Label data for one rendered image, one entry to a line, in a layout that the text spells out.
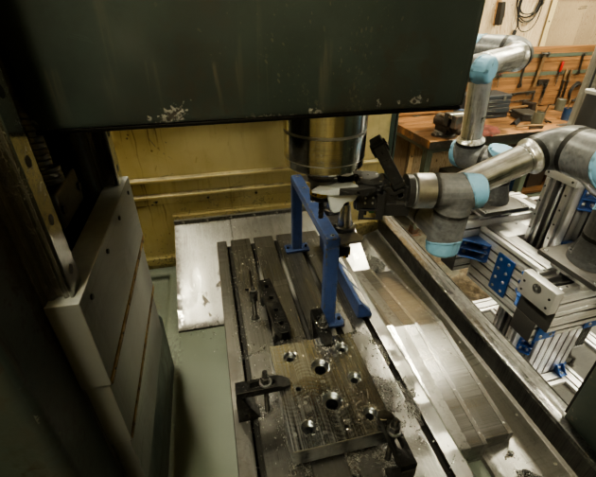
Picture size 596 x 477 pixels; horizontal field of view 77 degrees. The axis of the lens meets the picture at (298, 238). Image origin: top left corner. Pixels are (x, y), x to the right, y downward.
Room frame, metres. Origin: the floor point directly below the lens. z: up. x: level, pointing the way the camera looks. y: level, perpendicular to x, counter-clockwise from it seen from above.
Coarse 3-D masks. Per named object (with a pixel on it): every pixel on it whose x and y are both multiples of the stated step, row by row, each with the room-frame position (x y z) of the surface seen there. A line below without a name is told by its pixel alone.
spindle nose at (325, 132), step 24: (288, 120) 0.69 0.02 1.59; (312, 120) 0.65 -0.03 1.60; (336, 120) 0.65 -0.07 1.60; (360, 120) 0.67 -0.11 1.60; (288, 144) 0.69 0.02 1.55; (312, 144) 0.65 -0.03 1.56; (336, 144) 0.65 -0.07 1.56; (360, 144) 0.68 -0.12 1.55; (312, 168) 0.65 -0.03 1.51; (336, 168) 0.65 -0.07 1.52
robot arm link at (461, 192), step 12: (444, 180) 0.71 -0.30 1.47; (456, 180) 0.71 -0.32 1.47; (468, 180) 0.71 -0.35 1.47; (480, 180) 0.72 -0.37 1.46; (444, 192) 0.70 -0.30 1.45; (456, 192) 0.70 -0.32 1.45; (468, 192) 0.70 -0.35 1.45; (480, 192) 0.70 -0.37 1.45; (444, 204) 0.70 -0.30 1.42; (456, 204) 0.70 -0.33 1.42; (468, 204) 0.70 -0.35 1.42; (480, 204) 0.70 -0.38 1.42; (456, 216) 0.70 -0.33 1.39
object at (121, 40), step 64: (0, 0) 0.51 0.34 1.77; (64, 0) 0.52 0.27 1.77; (128, 0) 0.54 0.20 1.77; (192, 0) 0.56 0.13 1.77; (256, 0) 0.58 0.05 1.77; (320, 0) 0.59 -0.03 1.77; (384, 0) 0.62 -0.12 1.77; (448, 0) 0.64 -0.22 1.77; (64, 64) 0.52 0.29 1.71; (128, 64) 0.54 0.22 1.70; (192, 64) 0.55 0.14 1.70; (256, 64) 0.57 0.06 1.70; (320, 64) 0.59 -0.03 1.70; (384, 64) 0.62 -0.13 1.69; (448, 64) 0.64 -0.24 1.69; (64, 128) 0.52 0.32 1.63; (128, 128) 0.54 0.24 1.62
